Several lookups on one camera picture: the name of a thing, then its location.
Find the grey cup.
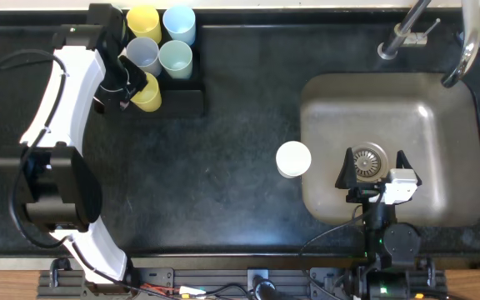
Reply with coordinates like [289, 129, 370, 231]
[125, 36, 163, 78]

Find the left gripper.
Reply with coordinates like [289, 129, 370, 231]
[96, 55, 148, 113]

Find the steel tap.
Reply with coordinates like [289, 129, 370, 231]
[376, 0, 480, 89]

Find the black tray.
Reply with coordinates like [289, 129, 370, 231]
[91, 16, 207, 118]

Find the blue cup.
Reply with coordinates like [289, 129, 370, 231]
[162, 5, 198, 47]

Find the green cup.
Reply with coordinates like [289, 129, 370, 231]
[158, 39, 194, 81]

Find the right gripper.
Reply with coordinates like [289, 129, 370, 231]
[334, 146, 423, 205]

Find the black cable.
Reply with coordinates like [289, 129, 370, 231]
[0, 48, 73, 250]
[297, 182, 387, 300]

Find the white cup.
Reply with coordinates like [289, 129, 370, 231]
[275, 140, 313, 179]

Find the mounting rail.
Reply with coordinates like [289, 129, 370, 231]
[35, 257, 449, 300]

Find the steel sink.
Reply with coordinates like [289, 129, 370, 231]
[299, 72, 480, 228]

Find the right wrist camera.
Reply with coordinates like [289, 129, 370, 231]
[379, 167, 419, 206]

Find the yellow cup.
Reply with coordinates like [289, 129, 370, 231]
[129, 72, 163, 113]
[126, 4, 163, 45]

